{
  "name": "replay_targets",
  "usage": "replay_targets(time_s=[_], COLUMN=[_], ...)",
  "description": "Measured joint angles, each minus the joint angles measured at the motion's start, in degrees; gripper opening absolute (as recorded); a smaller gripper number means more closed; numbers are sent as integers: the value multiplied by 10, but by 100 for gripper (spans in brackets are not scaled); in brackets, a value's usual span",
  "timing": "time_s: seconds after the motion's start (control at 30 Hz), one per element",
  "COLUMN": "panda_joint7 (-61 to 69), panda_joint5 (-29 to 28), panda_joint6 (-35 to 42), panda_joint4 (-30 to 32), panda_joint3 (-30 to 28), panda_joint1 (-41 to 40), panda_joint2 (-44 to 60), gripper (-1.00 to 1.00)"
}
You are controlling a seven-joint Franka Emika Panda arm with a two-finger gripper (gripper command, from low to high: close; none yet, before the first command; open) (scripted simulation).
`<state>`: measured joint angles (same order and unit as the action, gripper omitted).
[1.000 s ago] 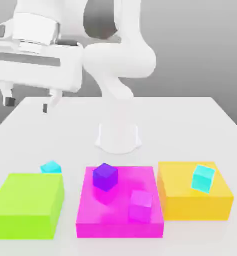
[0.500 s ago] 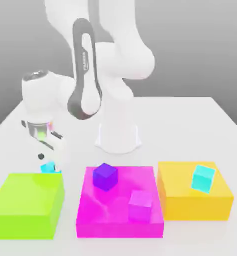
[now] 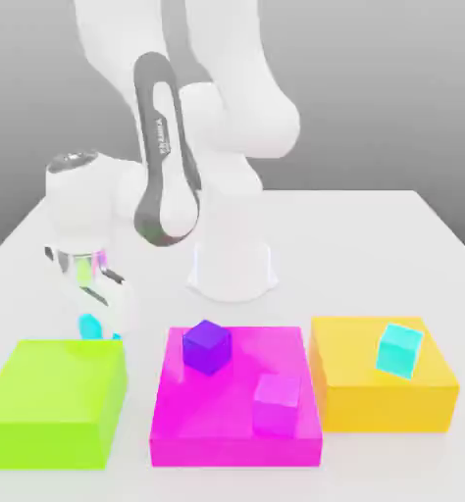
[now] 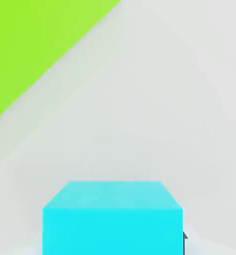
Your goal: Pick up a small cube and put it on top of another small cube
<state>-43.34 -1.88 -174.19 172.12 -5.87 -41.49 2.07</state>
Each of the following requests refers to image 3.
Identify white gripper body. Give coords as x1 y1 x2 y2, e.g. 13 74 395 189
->
66 274 136 335

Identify small sky blue cube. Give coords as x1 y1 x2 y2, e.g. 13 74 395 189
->
77 312 123 341

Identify small purple cube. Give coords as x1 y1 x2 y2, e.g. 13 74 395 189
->
181 319 233 377

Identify small pink cube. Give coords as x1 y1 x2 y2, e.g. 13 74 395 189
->
251 373 302 438

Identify small turquoise cube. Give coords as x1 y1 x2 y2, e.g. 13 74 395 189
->
375 323 425 380

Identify large lime green box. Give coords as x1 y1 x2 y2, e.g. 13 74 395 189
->
0 338 129 471

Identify large magenta box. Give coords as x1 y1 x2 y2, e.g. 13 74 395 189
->
148 326 323 469

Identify large orange box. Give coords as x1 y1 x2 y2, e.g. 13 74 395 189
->
308 316 460 434

